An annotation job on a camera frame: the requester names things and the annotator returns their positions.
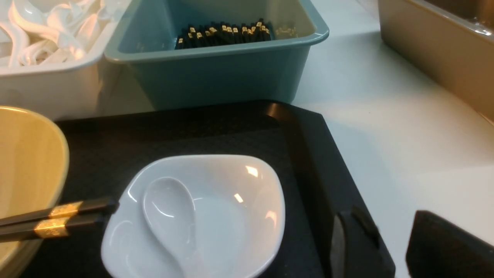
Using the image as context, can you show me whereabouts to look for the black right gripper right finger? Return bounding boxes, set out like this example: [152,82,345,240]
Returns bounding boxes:
[406,210,494,278]

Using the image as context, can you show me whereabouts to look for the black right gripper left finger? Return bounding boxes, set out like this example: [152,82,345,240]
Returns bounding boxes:
[330,206,396,278]

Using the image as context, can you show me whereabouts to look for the white square side dish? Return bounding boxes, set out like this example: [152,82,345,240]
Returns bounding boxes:
[101,154,286,278]

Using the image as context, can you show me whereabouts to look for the white ceramic soup spoon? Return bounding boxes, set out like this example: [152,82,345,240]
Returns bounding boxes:
[142,176,207,278]

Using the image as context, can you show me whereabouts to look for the black chopstick gold band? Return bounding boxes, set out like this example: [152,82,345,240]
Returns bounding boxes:
[0,213,109,243]
[0,197,119,227]

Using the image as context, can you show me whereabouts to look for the yellow-green noodle bowl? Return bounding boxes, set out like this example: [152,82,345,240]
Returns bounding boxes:
[0,106,70,278]

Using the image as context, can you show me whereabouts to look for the beige plastic bin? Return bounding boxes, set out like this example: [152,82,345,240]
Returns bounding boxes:
[378,0,494,120]

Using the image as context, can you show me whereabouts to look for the pile of black chopsticks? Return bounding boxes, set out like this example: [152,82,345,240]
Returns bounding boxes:
[174,18,275,50]

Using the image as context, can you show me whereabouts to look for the blue-grey chopstick bin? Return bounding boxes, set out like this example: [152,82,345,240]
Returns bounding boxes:
[104,0,330,110]

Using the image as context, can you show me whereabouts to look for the white spoon bin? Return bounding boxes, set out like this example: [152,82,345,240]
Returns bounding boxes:
[0,0,130,120]

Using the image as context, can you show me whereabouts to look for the pile of white spoons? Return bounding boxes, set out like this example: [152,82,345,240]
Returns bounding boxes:
[1,0,121,68]

